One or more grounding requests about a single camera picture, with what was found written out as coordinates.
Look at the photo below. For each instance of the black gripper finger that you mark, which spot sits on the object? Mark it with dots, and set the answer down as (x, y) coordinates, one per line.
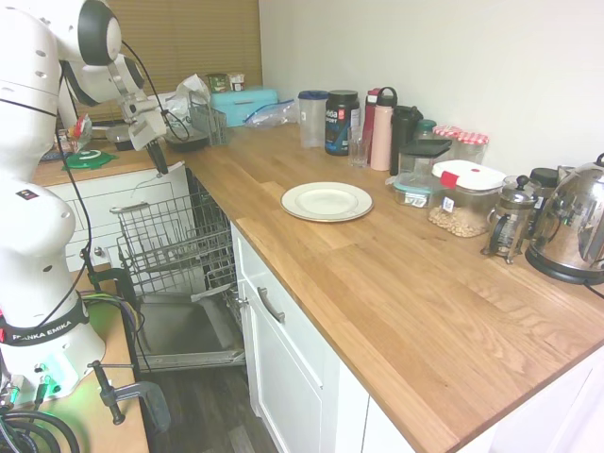
(161, 158)
(153, 156)

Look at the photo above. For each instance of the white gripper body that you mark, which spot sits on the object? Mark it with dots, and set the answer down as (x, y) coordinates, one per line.
(146, 127)

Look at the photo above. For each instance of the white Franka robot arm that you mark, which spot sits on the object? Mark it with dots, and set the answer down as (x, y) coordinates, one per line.
(28, 189)

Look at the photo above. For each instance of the lower dishwasher rack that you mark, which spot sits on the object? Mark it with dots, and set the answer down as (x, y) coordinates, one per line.
(226, 292)

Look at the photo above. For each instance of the steel dishwasher door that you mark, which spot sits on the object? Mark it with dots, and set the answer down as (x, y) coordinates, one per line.
(184, 330)

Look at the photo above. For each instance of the black food container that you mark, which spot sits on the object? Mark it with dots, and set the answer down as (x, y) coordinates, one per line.
(118, 139)
(189, 144)

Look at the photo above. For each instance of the white plastic bag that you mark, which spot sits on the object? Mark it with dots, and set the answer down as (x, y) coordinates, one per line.
(189, 89)

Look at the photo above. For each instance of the grey cutlery basket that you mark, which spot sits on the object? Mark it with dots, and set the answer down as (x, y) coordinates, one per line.
(210, 125)

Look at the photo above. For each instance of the red green snack bag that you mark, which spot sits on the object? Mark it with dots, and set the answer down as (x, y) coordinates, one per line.
(81, 132)

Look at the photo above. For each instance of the green plastic lid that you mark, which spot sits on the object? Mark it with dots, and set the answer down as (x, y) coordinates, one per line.
(87, 160)

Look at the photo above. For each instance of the white drawer cabinet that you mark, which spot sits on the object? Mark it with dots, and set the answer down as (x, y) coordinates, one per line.
(94, 198)

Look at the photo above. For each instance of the pack of yogurt cups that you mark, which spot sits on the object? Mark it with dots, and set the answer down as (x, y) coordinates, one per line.
(63, 144)

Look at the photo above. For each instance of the green yogurt cup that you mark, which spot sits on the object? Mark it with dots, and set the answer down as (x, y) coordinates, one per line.
(218, 82)

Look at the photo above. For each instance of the teal bread box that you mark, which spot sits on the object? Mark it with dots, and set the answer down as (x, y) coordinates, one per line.
(245, 106)

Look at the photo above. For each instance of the red yogurt cup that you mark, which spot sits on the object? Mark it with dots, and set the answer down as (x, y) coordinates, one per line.
(237, 81)

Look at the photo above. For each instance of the brown window blinds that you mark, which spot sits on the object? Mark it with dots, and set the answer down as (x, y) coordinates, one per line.
(198, 38)

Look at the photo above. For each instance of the round silver cabinet knob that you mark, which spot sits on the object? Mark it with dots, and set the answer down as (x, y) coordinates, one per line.
(97, 251)

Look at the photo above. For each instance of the clear zip bag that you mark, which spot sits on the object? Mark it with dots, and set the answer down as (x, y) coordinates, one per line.
(271, 115)

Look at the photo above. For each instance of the tall black bar clamp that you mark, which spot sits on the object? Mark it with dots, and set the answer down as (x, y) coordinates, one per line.
(123, 302)

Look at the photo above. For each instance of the clear pitcher blue lid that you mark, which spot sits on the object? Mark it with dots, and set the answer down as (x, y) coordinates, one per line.
(312, 122)

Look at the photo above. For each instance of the white gold-rimmed plate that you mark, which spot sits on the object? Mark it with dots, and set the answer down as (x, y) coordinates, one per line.
(325, 200)

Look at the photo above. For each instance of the black protein powder tub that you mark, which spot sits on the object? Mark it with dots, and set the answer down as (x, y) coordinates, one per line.
(340, 127)

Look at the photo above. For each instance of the clear drinking glass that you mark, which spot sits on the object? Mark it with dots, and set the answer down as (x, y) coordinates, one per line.
(358, 151)

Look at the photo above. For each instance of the red water bottle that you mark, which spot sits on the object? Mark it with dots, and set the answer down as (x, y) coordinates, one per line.
(369, 118)

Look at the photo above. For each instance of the pink bottle black cap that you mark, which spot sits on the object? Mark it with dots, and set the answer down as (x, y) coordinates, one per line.
(381, 137)

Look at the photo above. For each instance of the black travel tumbler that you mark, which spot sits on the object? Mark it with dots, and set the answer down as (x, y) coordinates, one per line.
(402, 132)

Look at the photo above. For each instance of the grey bar clamp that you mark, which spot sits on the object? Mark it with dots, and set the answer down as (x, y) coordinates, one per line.
(153, 401)

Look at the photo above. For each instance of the glass container teal rim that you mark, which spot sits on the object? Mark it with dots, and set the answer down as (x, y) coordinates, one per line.
(409, 191)

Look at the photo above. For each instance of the white base cabinet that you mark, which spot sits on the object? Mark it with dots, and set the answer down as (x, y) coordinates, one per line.
(292, 377)

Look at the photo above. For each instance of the clear container black lid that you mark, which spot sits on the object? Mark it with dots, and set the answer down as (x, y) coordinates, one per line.
(422, 153)

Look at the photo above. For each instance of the jar teal lid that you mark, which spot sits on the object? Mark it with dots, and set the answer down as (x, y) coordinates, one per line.
(426, 128)

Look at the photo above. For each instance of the jar red gingham lid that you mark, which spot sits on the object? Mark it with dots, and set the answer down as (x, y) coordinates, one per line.
(446, 133)
(473, 144)

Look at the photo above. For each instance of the glass French press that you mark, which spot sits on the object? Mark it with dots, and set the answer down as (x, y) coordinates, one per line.
(512, 222)

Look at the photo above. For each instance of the glass jar black lid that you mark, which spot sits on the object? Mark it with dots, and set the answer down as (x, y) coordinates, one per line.
(545, 181)

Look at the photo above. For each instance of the stainless steel electric kettle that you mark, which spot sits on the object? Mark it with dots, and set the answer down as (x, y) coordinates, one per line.
(571, 222)

